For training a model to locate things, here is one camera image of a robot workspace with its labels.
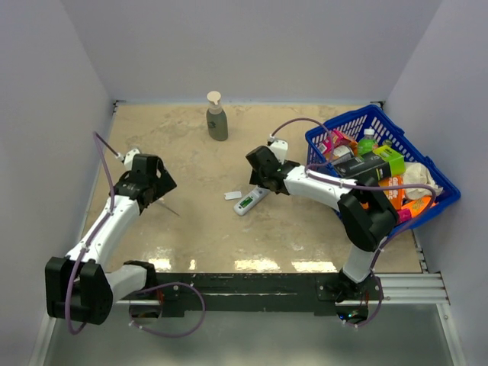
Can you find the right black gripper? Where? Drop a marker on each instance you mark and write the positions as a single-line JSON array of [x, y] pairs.
[[256, 179]]

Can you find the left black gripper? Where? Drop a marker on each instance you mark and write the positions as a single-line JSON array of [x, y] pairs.
[[165, 182]]

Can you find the white remote control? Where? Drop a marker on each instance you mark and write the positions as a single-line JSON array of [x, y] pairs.
[[249, 201]]

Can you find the white battery cover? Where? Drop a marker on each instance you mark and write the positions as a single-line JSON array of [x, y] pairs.
[[233, 195]]

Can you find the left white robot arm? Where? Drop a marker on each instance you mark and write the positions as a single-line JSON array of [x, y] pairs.
[[77, 287]]

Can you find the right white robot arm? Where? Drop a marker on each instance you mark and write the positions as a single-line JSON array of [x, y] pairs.
[[367, 214]]

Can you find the brown label can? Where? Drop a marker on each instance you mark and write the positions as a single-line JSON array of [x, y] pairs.
[[340, 154]]

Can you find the grey soap dispenser bottle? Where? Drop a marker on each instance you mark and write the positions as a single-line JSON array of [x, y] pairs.
[[216, 117]]

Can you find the pink snack box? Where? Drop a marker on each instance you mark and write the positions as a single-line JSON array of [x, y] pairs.
[[334, 140]]

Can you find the green drink bottle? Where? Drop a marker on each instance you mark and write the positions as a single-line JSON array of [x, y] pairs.
[[367, 143]]

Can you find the black and green box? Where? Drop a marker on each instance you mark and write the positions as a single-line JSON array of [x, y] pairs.
[[383, 162]]

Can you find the blue plastic basket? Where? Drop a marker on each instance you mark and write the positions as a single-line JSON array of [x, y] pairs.
[[353, 123]]

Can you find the orange razor package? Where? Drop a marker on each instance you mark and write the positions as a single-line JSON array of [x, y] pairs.
[[395, 195]]

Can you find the crumpled beige cloth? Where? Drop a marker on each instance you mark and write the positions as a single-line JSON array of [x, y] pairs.
[[417, 174]]

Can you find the orange snack bag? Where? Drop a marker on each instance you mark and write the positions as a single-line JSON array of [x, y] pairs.
[[412, 209]]

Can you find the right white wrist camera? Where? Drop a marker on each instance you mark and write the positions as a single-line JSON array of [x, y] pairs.
[[279, 148]]

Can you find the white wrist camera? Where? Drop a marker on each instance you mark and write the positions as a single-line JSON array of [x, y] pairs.
[[129, 156], [279, 148]]

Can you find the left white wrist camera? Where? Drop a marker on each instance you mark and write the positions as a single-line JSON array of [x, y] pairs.
[[129, 156]]

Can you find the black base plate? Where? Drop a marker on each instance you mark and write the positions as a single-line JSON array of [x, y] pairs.
[[319, 293]]

